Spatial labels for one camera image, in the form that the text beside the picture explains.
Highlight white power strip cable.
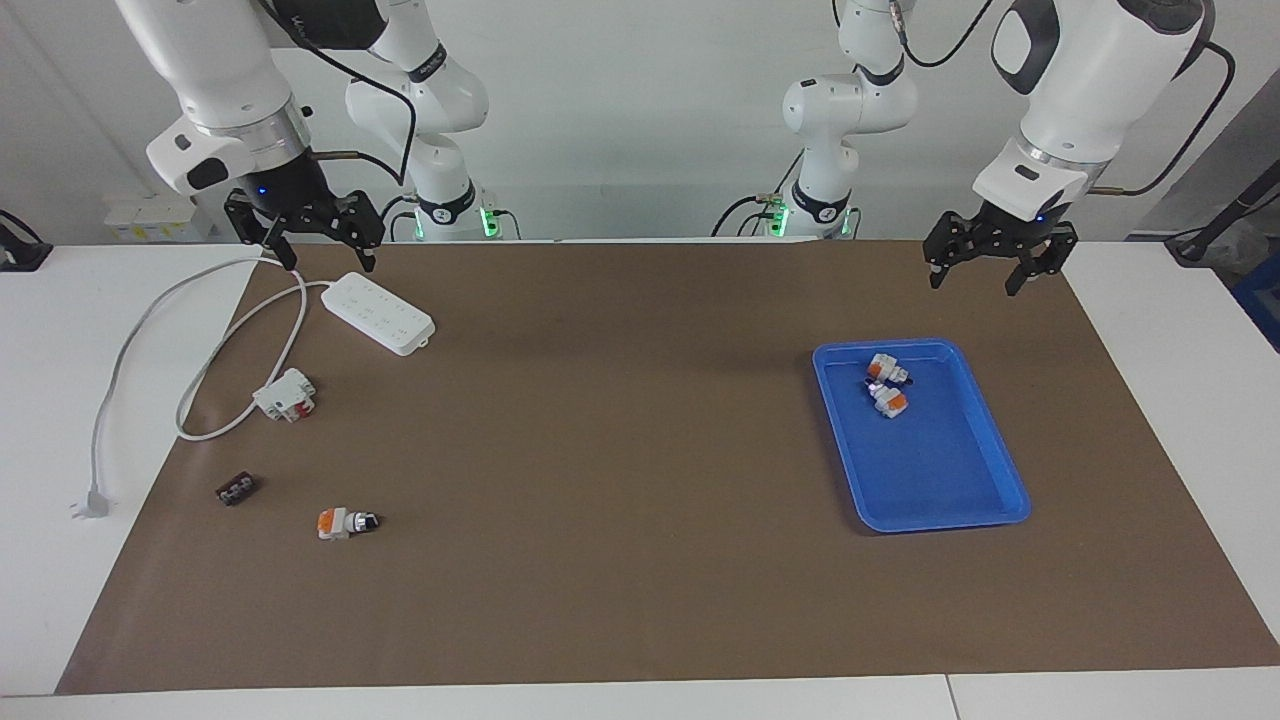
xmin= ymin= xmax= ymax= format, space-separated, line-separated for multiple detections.
xmin=70 ymin=255 xmax=336 ymax=521

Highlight blue plastic tray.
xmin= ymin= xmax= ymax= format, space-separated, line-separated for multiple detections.
xmin=812 ymin=338 xmax=1032 ymax=534

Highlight white power strip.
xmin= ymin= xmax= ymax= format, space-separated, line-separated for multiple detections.
xmin=320 ymin=272 xmax=437 ymax=357

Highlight blue storage crate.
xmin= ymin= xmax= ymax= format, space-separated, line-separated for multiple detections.
xmin=1232 ymin=278 xmax=1280 ymax=353

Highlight brown table mat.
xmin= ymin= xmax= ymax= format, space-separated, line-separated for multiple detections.
xmin=55 ymin=240 xmax=1280 ymax=696

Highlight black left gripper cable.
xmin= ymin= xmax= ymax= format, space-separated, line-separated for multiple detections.
xmin=885 ymin=0 xmax=1237 ymax=197

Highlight black clamp device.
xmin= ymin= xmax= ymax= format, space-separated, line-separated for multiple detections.
xmin=0 ymin=210 xmax=53 ymax=273

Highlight black stand pole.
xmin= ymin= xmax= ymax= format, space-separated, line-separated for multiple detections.
xmin=1165 ymin=160 xmax=1280 ymax=266

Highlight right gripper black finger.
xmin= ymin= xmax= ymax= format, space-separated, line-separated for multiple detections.
xmin=224 ymin=190 xmax=299 ymax=271
xmin=318 ymin=190 xmax=387 ymax=274

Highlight white red circuit breaker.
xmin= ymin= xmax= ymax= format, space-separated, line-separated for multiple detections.
xmin=252 ymin=368 xmax=317 ymax=424

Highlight white wall box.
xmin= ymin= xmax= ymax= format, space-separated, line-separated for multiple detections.
xmin=103 ymin=193 xmax=198 ymax=243

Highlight black base cable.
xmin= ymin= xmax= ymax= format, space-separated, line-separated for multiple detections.
xmin=378 ymin=190 xmax=421 ymax=241
xmin=710 ymin=150 xmax=806 ymax=239

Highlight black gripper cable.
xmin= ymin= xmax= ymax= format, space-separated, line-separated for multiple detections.
xmin=885 ymin=0 xmax=1237 ymax=197
xmin=255 ymin=0 xmax=419 ymax=189

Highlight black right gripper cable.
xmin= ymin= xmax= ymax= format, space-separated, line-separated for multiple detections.
xmin=255 ymin=0 xmax=419 ymax=189

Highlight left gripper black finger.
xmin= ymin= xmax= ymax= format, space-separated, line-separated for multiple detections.
xmin=1005 ymin=222 xmax=1079 ymax=298
xmin=922 ymin=210 xmax=986 ymax=291

